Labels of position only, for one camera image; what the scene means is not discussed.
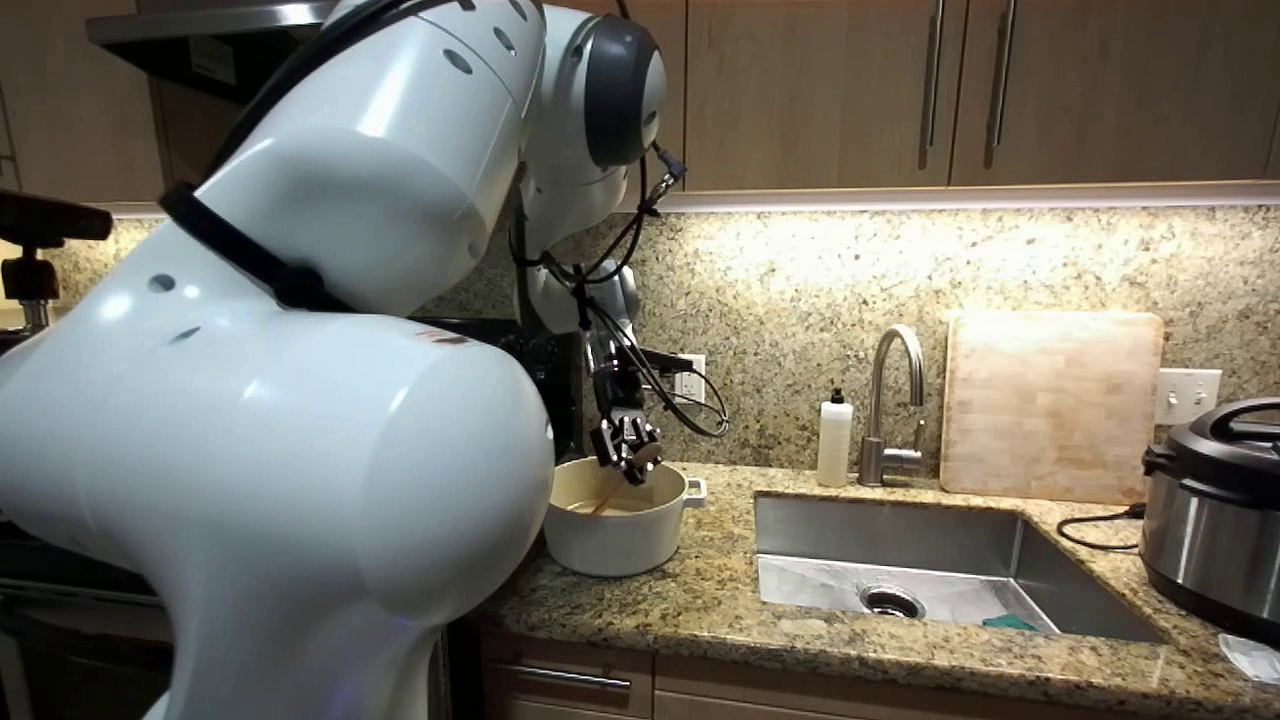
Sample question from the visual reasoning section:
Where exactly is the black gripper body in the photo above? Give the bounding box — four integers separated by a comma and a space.
579, 331, 668, 437

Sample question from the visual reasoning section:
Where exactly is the wooden spoon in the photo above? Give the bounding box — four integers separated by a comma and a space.
585, 473, 653, 522

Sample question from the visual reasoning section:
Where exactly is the white cooking pot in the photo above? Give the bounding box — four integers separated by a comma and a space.
542, 454, 713, 580

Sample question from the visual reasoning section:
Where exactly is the black electric stove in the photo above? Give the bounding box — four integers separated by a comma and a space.
435, 315, 591, 468

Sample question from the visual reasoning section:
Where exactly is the white soap bottle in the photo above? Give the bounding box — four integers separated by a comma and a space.
813, 384, 857, 492

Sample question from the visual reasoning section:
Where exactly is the metal kitchen faucet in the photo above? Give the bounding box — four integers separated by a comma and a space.
857, 321, 935, 490

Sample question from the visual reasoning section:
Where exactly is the wooden sink base cabinet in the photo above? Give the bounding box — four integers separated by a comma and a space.
472, 633, 1280, 720

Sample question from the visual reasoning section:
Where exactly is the stainless steel sink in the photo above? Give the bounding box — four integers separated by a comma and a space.
753, 492, 1170, 650

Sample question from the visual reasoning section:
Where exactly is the teal sponge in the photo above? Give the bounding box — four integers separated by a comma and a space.
975, 607, 1054, 640

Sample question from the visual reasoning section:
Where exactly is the wooden cutting board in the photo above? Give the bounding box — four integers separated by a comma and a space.
935, 310, 1170, 510

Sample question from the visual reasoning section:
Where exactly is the steel range hood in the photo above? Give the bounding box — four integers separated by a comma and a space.
86, 0, 337, 115

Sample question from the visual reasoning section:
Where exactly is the steel electric pressure cooker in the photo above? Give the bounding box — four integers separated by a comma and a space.
1139, 393, 1280, 650

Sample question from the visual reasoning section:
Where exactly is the white paper scrap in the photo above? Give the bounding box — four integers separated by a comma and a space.
1216, 630, 1280, 689

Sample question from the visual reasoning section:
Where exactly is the white wall outlet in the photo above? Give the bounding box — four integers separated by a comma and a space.
668, 347, 713, 409
1152, 364, 1226, 434

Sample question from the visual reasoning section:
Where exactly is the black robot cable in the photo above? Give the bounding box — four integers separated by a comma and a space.
511, 132, 732, 444

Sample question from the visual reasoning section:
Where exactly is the metal drawer handle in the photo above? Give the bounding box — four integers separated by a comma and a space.
486, 655, 637, 706

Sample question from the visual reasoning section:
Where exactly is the black cooker power cord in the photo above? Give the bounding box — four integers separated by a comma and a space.
1054, 500, 1152, 555

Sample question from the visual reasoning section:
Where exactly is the metal wall cabinet handle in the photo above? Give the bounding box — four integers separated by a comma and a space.
915, 0, 951, 173
986, 0, 1023, 173

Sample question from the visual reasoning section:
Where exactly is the black camera on tripod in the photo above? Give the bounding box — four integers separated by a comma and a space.
0, 189, 121, 338

